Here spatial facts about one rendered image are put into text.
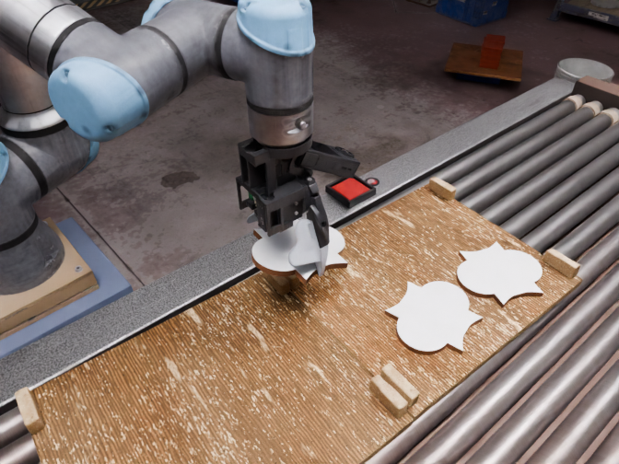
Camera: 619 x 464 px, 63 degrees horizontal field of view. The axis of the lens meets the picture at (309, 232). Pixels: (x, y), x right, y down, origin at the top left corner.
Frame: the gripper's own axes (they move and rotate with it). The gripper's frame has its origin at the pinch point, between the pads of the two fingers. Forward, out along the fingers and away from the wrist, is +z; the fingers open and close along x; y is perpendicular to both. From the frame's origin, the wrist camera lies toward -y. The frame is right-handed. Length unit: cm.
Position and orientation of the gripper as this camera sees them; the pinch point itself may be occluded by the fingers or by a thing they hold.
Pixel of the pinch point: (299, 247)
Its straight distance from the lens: 73.9
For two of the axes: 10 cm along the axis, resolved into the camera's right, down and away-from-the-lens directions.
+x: 6.1, 5.3, -5.9
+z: 0.1, 7.4, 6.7
